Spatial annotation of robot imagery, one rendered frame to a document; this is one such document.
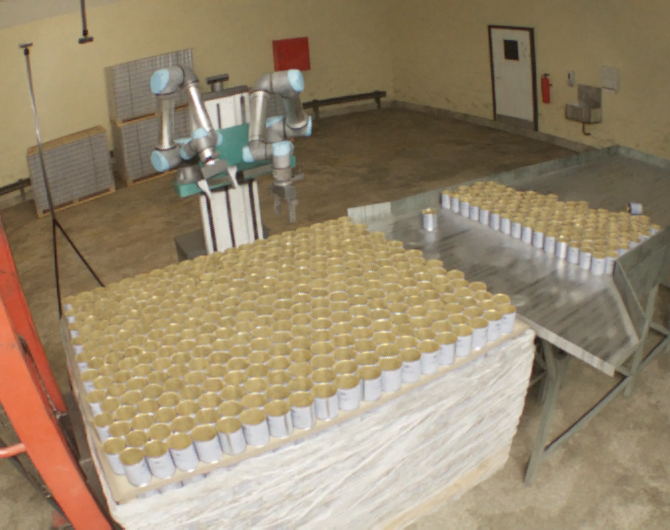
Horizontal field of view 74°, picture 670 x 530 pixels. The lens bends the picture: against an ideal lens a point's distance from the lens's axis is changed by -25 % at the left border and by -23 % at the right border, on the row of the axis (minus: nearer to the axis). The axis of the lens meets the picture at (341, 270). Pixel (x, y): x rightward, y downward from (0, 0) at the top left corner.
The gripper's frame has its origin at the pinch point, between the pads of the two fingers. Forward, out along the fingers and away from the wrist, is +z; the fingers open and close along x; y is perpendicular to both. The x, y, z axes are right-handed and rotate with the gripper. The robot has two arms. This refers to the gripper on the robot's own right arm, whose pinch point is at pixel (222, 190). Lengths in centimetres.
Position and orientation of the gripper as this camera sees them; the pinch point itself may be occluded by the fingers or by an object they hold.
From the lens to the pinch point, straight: 248.3
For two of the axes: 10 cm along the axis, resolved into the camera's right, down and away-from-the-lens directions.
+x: -7.7, 4.3, -4.7
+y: -5.0, 0.6, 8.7
